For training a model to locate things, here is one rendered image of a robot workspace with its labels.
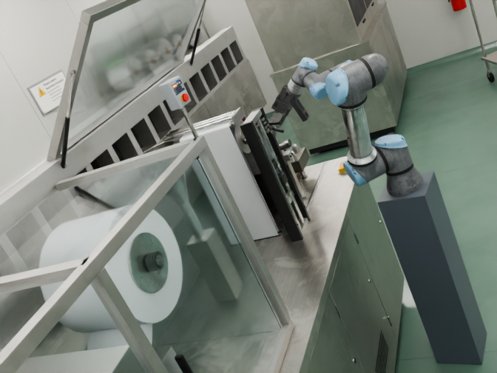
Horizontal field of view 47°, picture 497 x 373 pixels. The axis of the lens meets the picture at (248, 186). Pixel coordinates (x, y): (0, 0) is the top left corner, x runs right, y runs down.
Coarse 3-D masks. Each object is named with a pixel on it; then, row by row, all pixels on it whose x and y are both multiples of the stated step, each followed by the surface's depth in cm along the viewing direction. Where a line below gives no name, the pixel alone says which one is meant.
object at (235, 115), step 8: (232, 112) 233; (240, 112) 232; (208, 120) 238; (216, 120) 233; (224, 120) 228; (232, 120) 226; (184, 128) 244; (200, 128) 233; (208, 128) 233; (168, 136) 241; (176, 136) 238; (184, 136) 237
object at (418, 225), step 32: (384, 192) 239; (416, 192) 228; (416, 224) 231; (448, 224) 244; (416, 256) 239; (448, 256) 237; (416, 288) 248; (448, 288) 241; (448, 320) 250; (480, 320) 263; (448, 352) 259; (480, 352) 255
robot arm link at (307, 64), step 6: (306, 60) 240; (312, 60) 243; (300, 66) 241; (306, 66) 239; (312, 66) 239; (300, 72) 241; (306, 72) 239; (294, 78) 244; (300, 78) 241; (300, 84) 244
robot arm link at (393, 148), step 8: (384, 136) 232; (392, 136) 229; (400, 136) 226; (376, 144) 227; (384, 144) 224; (392, 144) 223; (400, 144) 224; (384, 152) 224; (392, 152) 224; (400, 152) 224; (408, 152) 227; (384, 160) 224; (392, 160) 224; (400, 160) 225; (408, 160) 227; (392, 168) 227; (400, 168) 227
